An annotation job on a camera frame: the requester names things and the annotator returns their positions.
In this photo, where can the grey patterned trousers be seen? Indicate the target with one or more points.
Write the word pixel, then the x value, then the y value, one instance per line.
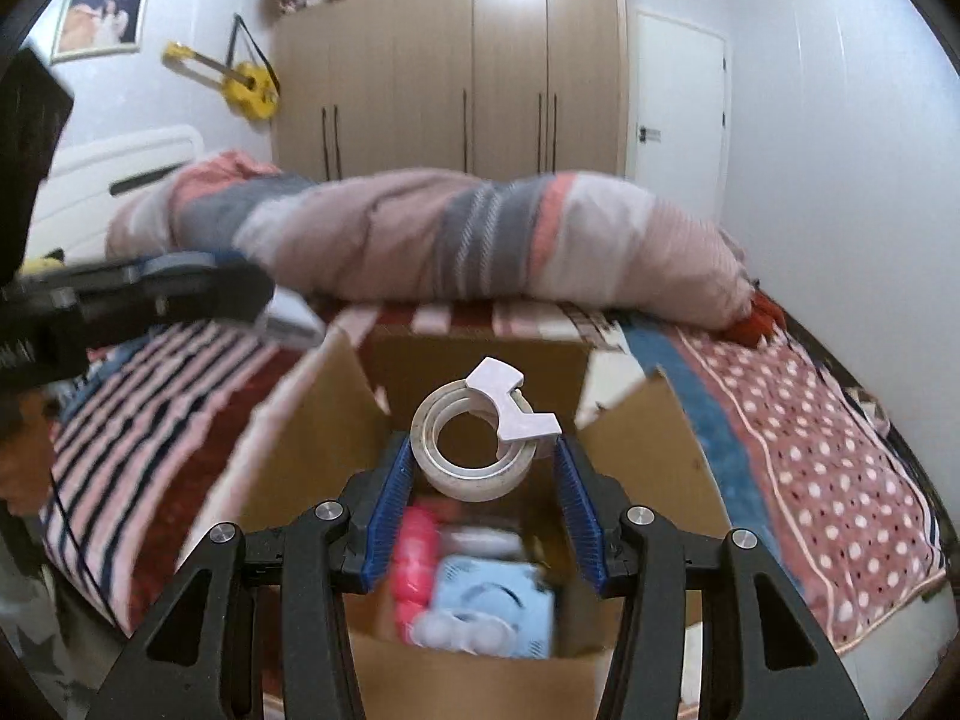
pixel 45 637

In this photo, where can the white and blue lens case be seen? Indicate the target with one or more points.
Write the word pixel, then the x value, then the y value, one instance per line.
pixel 465 634

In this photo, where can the person's left forearm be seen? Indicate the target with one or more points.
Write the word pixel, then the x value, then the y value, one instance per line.
pixel 22 457

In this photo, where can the blue square device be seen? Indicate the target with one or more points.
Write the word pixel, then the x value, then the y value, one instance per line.
pixel 495 589

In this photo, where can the pink plastic bottle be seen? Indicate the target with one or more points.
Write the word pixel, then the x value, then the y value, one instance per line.
pixel 416 570

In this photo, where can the framed wall picture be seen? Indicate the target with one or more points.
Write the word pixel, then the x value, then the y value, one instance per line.
pixel 97 24

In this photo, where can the polka-dot bed sheet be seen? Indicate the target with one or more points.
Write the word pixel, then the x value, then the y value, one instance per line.
pixel 810 465

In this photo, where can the pink and grey duvet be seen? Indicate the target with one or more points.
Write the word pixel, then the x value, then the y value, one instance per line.
pixel 420 240

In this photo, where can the white door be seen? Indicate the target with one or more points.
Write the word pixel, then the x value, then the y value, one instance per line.
pixel 679 105

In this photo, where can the brown cardboard box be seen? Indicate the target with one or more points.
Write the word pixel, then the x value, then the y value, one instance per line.
pixel 315 450

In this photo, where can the tape roll with white dispenser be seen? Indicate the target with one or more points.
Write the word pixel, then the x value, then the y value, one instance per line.
pixel 457 465

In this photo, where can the red cloth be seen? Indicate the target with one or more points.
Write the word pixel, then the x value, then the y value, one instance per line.
pixel 754 322

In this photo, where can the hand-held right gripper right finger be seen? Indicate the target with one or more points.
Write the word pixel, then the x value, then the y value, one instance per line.
pixel 577 510

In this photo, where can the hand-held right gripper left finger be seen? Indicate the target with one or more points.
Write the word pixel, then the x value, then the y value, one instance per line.
pixel 386 510

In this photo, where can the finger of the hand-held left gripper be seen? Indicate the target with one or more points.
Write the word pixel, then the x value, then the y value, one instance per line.
pixel 195 300
pixel 172 264

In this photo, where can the small clear bottle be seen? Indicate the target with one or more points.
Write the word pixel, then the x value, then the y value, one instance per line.
pixel 484 544

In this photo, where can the wooden wardrobe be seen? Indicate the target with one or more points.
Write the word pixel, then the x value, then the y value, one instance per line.
pixel 450 60

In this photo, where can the white headboard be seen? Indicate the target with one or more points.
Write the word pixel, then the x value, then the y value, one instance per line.
pixel 97 172

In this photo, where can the small white box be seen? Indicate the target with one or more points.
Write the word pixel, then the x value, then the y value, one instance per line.
pixel 292 319

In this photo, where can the yellow guitar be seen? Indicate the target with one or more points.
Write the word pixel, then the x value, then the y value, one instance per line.
pixel 251 90

